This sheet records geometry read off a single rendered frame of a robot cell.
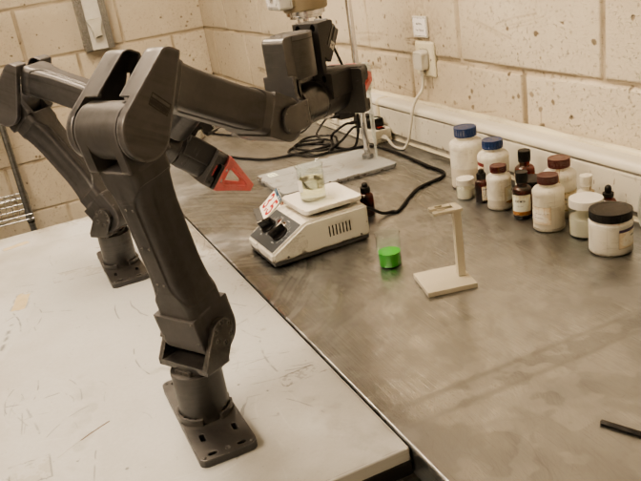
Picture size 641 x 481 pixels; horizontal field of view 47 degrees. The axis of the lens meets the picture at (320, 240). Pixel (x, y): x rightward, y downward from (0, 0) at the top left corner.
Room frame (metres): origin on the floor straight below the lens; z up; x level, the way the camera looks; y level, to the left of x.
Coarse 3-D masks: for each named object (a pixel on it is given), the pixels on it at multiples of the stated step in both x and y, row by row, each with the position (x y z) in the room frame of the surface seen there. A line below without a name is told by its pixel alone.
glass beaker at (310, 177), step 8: (296, 160) 1.33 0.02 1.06; (312, 160) 1.35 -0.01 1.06; (320, 160) 1.33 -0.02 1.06; (296, 168) 1.31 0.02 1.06; (304, 168) 1.34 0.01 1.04; (312, 168) 1.30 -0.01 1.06; (320, 168) 1.31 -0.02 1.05; (304, 176) 1.30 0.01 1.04; (312, 176) 1.30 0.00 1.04; (320, 176) 1.30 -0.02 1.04; (304, 184) 1.30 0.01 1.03; (312, 184) 1.30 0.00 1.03; (320, 184) 1.30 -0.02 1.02; (304, 192) 1.30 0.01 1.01; (312, 192) 1.30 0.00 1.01; (320, 192) 1.30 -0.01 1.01; (304, 200) 1.30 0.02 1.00; (312, 200) 1.30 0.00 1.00; (320, 200) 1.30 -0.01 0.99
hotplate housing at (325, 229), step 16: (288, 208) 1.35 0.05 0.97; (336, 208) 1.30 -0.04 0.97; (352, 208) 1.30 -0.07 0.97; (304, 224) 1.26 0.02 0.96; (320, 224) 1.27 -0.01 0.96; (336, 224) 1.28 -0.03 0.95; (352, 224) 1.29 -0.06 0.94; (368, 224) 1.31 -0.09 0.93; (256, 240) 1.32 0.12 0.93; (288, 240) 1.25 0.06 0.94; (304, 240) 1.25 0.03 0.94; (320, 240) 1.27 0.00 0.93; (336, 240) 1.28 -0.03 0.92; (352, 240) 1.29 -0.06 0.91; (272, 256) 1.24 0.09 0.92; (288, 256) 1.24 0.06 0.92; (304, 256) 1.25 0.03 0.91
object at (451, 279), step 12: (444, 204) 1.09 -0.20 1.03; (456, 204) 1.08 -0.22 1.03; (456, 216) 1.07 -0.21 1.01; (456, 228) 1.07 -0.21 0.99; (456, 240) 1.07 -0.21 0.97; (456, 252) 1.07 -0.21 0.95; (456, 264) 1.08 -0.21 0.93; (420, 276) 1.09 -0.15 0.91; (432, 276) 1.08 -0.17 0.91; (444, 276) 1.08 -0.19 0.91; (456, 276) 1.07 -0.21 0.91; (468, 276) 1.06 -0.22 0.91; (432, 288) 1.04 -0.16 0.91; (444, 288) 1.03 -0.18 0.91; (456, 288) 1.03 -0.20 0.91; (468, 288) 1.03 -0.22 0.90
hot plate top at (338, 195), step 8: (328, 184) 1.40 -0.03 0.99; (336, 184) 1.39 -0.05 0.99; (328, 192) 1.35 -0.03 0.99; (336, 192) 1.35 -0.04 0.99; (344, 192) 1.34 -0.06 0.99; (352, 192) 1.33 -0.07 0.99; (288, 200) 1.34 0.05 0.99; (296, 200) 1.33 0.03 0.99; (328, 200) 1.30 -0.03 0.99; (336, 200) 1.30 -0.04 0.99; (344, 200) 1.29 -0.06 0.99; (352, 200) 1.30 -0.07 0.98; (296, 208) 1.30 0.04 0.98; (304, 208) 1.28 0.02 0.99; (312, 208) 1.28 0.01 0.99; (320, 208) 1.27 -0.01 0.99; (328, 208) 1.28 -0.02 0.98
